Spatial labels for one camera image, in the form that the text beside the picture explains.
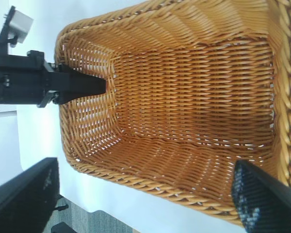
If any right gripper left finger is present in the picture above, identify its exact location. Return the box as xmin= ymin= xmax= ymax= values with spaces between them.
xmin=0 ymin=157 xmax=61 ymax=233

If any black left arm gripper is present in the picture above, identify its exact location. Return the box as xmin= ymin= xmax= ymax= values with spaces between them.
xmin=0 ymin=50 xmax=107 ymax=109

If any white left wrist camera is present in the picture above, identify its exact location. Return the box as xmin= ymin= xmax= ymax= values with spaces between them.
xmin=10 ymin=9 xmax=34 ymax=45

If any woven wicker basket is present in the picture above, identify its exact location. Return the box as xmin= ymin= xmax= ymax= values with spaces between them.
xmin=53 ymin=0 xmax=291 ymax=228

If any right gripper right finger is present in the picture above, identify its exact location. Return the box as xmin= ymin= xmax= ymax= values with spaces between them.
xmin=231 ymin=159 xmax=291 ymax=233

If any black chair base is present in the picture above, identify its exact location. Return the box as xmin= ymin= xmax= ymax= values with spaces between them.
xmin=51 ymin=203 xmax=75 ymax=233

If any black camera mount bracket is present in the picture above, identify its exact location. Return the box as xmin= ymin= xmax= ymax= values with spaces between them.
xmin=0 ymin=5 xmax=18 ymax=58

